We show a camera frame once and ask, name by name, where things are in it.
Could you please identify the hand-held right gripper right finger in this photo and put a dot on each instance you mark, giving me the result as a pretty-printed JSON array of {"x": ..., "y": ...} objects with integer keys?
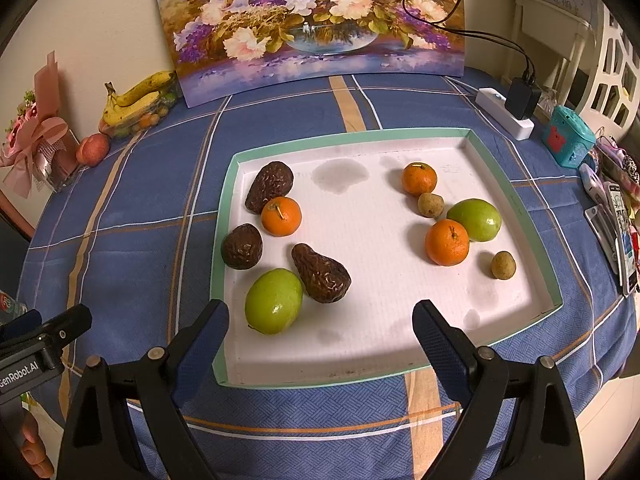
[{"x": 440, "y": 355}]

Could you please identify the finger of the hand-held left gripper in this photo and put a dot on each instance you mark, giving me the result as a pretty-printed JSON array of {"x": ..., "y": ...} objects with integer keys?
[
  {"x": 70, "y": 322},
  {"x": 20, "y": 321}
]

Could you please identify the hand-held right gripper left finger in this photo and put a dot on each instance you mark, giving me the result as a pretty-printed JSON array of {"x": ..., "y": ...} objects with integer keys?
[{"x": 200, "y": 355}]

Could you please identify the green jujube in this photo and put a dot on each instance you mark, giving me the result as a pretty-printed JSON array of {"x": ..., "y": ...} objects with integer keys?
[
  {"x": 474, "y": 220},
  {"x": 274, "y": 300}
]

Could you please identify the white tray with green rim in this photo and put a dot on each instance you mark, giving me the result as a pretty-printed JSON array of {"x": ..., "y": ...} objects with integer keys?
[{"x": 380, "y": 270}]

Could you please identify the brown longan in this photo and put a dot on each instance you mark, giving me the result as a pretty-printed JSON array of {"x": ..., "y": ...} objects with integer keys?
[
  {"x": 431, "y": 205},
  {"x": 502, "y": 265}
]

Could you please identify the dark wrinkled round avocado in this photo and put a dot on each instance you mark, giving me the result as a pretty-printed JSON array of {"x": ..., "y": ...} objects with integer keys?
[{"x": 242, "y": 246}]

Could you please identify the dark wrinkled slim avocado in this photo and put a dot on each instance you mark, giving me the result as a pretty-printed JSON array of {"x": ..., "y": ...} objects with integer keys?
[{"x": 270, "y": 186}]

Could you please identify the person's left hand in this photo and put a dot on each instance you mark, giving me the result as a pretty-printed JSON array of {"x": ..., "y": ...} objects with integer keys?
[{"x": 36, "y": 447}]

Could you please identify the brown wooden board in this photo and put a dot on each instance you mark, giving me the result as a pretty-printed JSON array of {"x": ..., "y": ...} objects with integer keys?
[{"x": 10, "y": 215}]

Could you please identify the blue plaid tablecloth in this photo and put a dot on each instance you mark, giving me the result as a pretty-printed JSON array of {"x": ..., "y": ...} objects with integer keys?
[{"x": 150, "y": 240}]

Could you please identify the red apple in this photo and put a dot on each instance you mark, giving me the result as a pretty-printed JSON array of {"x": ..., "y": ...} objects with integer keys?
[{"x": 93, "y": 150}]

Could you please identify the pink flower bouquet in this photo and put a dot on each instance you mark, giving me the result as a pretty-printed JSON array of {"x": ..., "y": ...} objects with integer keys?
[{"x": 35, "y": 145}]

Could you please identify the clear glass container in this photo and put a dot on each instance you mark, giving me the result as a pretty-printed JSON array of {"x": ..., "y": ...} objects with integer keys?
[{"x": 122, "y": 130}]

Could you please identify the small tangerine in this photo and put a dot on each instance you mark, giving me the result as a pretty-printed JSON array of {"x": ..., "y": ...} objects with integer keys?
[{"x": 146, "y": 120}]

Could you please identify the remotes and phones pile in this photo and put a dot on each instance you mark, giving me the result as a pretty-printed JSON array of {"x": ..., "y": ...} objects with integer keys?
[{"x": 622, "y": 235}]

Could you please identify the yellow banana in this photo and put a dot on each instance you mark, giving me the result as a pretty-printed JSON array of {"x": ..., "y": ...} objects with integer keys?
[
  {"x": 147, "y": 85},
  {"x": 125, "y": 109}
]

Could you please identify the white handheld device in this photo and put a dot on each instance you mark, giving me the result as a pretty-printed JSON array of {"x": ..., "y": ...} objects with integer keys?
[{"x": 592, "y": 182}]

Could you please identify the white power strip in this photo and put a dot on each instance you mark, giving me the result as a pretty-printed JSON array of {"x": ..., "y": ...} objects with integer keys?
[{"x": 500, "y": 107}]

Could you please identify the teal toy box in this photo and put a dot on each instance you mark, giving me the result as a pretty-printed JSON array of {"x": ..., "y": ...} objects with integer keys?
[{"x": 570, "y": 135}]

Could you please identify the patterned pouch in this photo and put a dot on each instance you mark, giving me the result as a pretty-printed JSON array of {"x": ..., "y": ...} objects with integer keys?
[{"x": 625, "y": 167}]

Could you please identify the black charger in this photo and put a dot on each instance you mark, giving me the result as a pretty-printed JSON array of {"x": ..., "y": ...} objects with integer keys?
[{"x": 521, "y": 97}]

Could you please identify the floral painting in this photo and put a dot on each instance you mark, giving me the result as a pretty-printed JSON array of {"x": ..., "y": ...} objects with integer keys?
[{"x": 310, "y": 25}]

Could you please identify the white chair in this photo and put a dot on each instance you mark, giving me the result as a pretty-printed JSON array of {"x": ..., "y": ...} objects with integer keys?
[{"x": 547, "y": 10}]

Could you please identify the white lattice panel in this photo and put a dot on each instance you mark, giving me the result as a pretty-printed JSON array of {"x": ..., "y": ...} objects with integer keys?
[{"x": 612, "y": 35}]

